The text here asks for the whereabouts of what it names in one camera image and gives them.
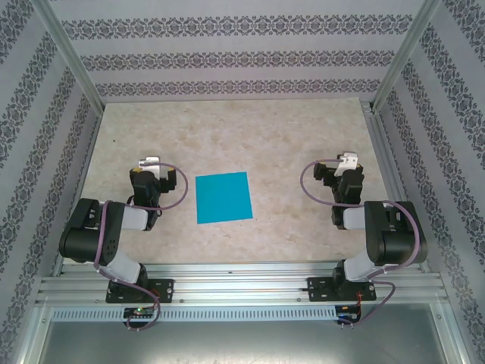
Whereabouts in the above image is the small black control board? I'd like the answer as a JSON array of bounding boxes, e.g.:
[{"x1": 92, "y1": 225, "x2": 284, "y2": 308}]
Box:
[
  {"x1": 336, "y1": 305, "x2": 361, "y2": 322},
  {"x1": 124, "y1": 307, "x2": 156, "y2": 319}
]

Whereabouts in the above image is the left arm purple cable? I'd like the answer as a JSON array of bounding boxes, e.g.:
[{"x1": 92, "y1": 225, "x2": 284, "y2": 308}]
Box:
[{"x1": 92, "y1": 162, "x2": 189, "y2": 333}]

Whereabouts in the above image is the long aluminium mounting rail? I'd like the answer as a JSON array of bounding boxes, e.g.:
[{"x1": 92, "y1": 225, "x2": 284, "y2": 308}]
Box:
[{"x1": 36, "y1": 261, "x2": 446, "y2": 306}]

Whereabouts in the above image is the aluminium frame post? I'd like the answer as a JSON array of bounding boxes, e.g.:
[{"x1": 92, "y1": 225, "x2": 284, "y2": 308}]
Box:
[
  {"x1": 372, "y1": 0, "x2": 443, "y2": 113},
  {"x1": 32, "y1": 0, "x2": 106, "y2": 111}
]

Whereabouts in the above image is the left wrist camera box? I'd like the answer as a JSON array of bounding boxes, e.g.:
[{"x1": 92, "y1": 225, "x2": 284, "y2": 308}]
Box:
[{"x1": 137, "y1": 154, "x2": 171, "y2": 180}]

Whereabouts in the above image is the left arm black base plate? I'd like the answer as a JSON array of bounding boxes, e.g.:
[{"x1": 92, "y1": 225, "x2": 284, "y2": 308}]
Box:
[{"x1": 105, "y1": 278, "x2": 176, "y2": 304}]

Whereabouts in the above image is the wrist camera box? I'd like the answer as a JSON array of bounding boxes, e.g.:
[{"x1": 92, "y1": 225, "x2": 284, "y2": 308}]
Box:
[
  {"x1": 334, "y1": 151, "x2": 360, "y2": 177},
  {"x1": 137, "y1": 154, "x2": 171, "y2": 180}
]

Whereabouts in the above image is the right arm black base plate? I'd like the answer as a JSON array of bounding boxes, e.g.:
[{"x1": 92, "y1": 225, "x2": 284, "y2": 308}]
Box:
[{"x1": 306, "y1": 276, "x2": 377, "y2": 303}]

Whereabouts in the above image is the blue square paper sheet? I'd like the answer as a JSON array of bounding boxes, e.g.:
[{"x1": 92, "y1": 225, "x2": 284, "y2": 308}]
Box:
[{"x1": 195, "y1": 171, "x2": 254, "y2": 224}]

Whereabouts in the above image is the sheet metal shelf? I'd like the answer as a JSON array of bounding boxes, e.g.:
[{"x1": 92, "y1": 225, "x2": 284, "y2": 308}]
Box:
[{"x1": 32, "y1": 303, "x2": 468, "y2": 364}]

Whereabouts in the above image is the slotted grey cable duct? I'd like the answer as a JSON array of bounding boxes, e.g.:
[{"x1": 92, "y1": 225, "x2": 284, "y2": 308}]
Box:
[{"x1": 51, "y1": 306, "x2": 339, "y2": 322}]

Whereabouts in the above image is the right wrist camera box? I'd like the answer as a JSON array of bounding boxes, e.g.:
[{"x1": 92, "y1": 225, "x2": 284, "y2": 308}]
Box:
[{"x1": 334, "y1": 151, "x2": 360, "y2": 177}]

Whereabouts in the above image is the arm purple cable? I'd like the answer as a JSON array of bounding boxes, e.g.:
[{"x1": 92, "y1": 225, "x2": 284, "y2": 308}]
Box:
[
  {"x1": 300, "y1": 158, "x2": 430, "y2": 329},
  {"x1": 92, "y1": 162, "x2": 189, "y2": 333}
]

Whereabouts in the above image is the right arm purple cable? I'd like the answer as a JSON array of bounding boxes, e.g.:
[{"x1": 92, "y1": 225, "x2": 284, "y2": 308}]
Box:
[{"x1": 300, "y1": 158, "x2": 430, "y2": 329}]

